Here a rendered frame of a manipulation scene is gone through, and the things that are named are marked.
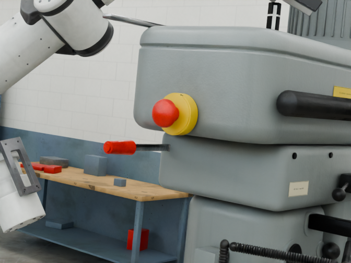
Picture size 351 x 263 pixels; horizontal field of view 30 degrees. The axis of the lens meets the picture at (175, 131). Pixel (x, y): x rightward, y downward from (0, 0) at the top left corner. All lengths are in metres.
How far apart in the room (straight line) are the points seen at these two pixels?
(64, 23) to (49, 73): 6.95
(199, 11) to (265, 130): 5.69
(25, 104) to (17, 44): 7.24
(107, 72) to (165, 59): 6.35
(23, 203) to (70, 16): 0.31
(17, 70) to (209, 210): 0.40
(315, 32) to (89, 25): 0.43
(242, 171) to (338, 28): 0.39
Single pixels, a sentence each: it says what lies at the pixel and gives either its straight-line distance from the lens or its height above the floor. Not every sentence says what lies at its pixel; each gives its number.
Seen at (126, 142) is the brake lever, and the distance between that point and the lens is 0.99.
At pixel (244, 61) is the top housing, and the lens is 0.89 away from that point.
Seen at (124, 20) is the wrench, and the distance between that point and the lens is 1.00.
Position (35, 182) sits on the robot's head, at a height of 1.64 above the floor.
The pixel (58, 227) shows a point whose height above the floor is 0.25.
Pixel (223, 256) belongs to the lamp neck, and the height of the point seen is 1.56.
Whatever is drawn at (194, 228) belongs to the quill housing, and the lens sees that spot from 1.10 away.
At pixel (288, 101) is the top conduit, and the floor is 1.79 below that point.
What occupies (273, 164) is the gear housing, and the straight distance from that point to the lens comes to 0.96.
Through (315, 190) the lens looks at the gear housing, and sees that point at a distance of 1.05.
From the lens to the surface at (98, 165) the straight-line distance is 6.89.
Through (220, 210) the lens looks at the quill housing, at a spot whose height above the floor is 1.61.
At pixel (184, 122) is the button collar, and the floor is 1.75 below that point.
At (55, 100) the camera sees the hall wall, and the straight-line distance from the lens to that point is 7.91.
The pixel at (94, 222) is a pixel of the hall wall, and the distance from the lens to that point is 7.43.
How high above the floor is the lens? 1.78
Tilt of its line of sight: 3 degrees down
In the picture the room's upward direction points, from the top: 5 degrees clockwise
